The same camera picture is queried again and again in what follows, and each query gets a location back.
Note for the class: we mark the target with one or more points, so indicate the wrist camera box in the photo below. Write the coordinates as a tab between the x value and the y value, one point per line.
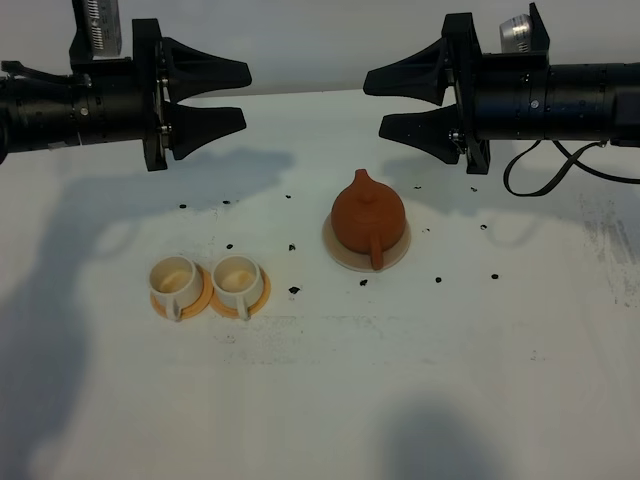
98	30
516	34

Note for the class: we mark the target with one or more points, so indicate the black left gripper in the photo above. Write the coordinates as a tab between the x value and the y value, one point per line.
117	99

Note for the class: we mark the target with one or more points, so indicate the orange saucer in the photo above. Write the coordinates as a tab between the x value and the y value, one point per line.
198	306
262	297

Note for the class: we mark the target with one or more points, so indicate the right white teacup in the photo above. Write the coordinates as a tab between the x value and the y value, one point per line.
238	286

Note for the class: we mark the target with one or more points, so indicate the left orange saucer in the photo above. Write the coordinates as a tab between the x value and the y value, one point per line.
198	306

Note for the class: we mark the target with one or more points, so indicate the beige round teapot coaster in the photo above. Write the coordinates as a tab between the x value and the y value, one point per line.
367	247

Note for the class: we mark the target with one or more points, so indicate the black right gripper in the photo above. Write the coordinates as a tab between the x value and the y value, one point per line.
493	93

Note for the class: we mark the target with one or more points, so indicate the left white teacup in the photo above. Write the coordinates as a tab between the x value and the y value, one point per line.
175	283

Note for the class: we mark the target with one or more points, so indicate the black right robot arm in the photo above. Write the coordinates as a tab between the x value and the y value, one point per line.
583	102

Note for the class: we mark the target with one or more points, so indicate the white teacup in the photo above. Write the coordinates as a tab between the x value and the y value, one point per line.
175	283
238	286

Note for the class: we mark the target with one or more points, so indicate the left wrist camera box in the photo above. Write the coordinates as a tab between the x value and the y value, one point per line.
98	30

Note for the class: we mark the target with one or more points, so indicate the brown clay teapot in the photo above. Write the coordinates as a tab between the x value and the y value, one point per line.
366	198

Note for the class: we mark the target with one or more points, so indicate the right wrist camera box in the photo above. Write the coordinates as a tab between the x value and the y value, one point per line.
516	34

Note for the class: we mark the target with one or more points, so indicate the right orange saucer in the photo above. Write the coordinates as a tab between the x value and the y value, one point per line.
262	297

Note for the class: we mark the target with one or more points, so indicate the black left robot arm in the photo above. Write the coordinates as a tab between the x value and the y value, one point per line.
37	108

